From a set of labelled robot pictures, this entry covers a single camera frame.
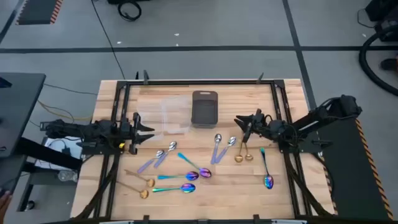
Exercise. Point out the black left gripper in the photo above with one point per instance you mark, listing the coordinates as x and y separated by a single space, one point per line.
129 133

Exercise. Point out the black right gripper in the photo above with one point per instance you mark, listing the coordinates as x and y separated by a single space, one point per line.
258 123

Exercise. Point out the clear plastic bin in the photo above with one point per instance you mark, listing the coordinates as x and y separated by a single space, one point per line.
149 109
175 109

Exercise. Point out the brown wooden spoon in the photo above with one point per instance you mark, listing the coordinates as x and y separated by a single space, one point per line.
248 157

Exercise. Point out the light wooden spoon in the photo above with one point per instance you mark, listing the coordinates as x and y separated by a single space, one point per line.
238 158

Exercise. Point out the iridescent rainbow spoon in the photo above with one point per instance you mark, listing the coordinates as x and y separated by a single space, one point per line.
192 176
269 181
188 188
205 172

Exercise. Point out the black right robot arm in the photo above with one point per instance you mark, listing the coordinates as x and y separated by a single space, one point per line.
311 121

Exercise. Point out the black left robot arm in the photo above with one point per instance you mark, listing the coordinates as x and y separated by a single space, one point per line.
93 130

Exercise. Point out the grey plastic bin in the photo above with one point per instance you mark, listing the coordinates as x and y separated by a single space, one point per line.
204 109

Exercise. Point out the white paper sheet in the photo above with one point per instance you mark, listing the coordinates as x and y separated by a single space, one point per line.
57 143

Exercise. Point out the clear plastic bottle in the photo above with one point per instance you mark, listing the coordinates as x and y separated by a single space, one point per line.
66 175

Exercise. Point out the black desk support beam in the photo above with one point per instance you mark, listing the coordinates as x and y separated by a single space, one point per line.
46 154

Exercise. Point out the black platform with striped edge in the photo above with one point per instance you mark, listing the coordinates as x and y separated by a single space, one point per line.
351 171

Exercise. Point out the black desk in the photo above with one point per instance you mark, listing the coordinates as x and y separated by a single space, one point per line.
18 109

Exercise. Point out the black caster wheel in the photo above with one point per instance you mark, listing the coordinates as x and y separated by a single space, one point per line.
30 205

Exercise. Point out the person's hand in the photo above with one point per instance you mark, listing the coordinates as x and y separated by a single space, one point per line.
3 202

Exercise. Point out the person's shoe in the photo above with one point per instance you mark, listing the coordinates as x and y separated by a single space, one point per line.
389 64

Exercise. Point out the black orange-striped floor mat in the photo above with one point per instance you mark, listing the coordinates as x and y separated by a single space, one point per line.
37 11

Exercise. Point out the black equipment case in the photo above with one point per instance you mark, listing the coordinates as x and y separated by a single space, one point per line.
385 12

